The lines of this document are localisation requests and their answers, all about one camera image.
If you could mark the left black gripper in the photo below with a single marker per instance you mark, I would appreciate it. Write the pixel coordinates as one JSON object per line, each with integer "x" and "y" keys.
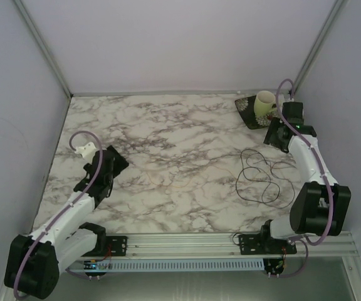
{"x": 120, "y": 163}

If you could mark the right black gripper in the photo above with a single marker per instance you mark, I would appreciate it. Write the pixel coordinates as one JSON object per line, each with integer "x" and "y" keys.
{"x": 270, "y": 138}

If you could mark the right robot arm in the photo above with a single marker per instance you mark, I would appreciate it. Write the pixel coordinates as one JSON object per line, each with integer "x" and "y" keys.
{"x": 320, "y": 207}

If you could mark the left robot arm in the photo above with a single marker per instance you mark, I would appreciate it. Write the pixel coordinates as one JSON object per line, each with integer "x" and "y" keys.
{"x": 36, "y": 261}

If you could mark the light green mug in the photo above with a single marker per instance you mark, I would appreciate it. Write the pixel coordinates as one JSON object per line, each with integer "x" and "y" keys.
{"x": 263, "y": 103}

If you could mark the dark floral square plate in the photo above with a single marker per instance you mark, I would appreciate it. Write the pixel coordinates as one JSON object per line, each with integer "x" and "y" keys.
{"x": 245, "y": 108}

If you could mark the left controller board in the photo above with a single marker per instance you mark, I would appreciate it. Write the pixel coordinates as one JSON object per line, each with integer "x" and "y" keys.
{"x": 93, "y": 270}

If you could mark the controller board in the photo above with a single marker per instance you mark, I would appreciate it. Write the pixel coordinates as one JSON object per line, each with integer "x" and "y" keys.
{"x": 93, "y": 270}
{"x": 274, "y": 267}

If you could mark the right controller board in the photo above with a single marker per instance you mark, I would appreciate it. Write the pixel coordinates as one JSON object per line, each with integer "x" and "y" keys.
{"x": 274, "y": 267}

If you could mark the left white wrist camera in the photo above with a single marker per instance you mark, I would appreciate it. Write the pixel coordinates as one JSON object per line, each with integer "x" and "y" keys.
{"x": 87, "y": 151}

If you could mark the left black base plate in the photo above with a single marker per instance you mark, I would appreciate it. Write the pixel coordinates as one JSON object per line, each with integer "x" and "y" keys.
{"x": 114, "y": 246}

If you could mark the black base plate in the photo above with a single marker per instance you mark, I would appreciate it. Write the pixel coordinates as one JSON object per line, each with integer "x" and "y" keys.
{"x": 255, "y": 244}
{"x": 114, "y": 246}

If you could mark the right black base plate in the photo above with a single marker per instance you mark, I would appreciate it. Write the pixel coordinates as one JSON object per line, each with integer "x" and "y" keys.
{"x": 255, "y": 244}

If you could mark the aluminium front rail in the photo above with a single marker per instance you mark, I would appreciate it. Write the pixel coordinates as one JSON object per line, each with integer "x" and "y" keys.
{"x": 221, "y": 245}

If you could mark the grey slotted cable duct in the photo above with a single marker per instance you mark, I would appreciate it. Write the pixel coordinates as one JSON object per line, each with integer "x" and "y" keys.
{"x": 178, "y": 265}

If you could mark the right aluminium corner post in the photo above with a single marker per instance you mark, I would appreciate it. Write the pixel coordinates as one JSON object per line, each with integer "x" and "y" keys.
{"x": 319, "y": 41}

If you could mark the aluminium corner post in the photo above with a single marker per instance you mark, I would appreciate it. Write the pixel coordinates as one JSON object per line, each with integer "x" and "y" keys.
{"x": 43, "y": 46}
{"x": 319, "y": 41}

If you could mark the left aluminium corner post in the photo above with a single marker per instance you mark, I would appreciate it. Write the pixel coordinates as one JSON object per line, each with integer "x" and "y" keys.
{"x": 43, "y": 46}

